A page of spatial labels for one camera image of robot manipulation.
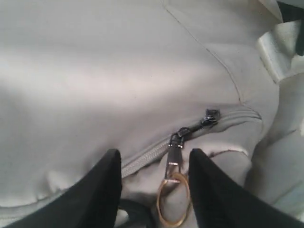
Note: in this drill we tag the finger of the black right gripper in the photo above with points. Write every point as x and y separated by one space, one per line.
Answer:
293 10

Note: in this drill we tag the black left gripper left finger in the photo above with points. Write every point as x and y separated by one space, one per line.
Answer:
90 203

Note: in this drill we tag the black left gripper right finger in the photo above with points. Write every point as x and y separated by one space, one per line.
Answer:
219 202

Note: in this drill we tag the gold ring zipper pull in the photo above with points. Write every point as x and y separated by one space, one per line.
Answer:
173 177

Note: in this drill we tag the cream fabric duffel bag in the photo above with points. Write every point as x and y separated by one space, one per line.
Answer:
80 77

